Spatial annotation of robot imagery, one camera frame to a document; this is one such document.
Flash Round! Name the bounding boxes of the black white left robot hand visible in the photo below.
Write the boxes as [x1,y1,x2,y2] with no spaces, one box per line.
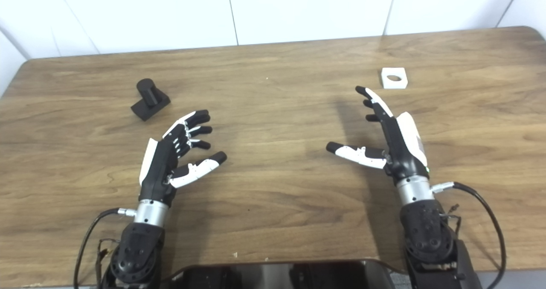
[139,109,228,207]

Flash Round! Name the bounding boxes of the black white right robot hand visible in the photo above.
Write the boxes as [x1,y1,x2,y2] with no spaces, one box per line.
[326,86,430,185]

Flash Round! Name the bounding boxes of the white square piece with hole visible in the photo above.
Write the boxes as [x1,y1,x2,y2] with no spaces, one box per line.
[380,67,409,90]

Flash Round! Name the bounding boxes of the black peg with square base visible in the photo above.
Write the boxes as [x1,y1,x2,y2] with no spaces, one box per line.
[131,79,171,121]

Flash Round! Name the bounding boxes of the black robot torso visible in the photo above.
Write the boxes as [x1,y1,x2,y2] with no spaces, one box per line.
[164,260,397,289]

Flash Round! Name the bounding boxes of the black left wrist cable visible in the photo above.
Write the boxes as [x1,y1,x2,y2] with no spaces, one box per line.
[73,208,137,289]

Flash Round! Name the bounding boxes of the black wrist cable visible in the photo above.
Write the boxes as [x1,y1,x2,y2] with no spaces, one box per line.
[73,208,137,289]
[431,181,507,289]

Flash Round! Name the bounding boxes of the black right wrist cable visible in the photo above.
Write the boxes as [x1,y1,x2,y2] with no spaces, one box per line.
[431,181,507,289]

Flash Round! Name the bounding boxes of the thin right wrist wires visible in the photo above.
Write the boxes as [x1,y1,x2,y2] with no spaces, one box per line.
[439,203,463,236]

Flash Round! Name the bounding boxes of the thin wrist wires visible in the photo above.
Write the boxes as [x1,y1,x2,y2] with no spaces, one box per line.
[96,238,121,281]
[439,203,463,236]

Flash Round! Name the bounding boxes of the thin left wrist wires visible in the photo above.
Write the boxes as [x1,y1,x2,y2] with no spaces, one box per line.
[96,238,121,281]

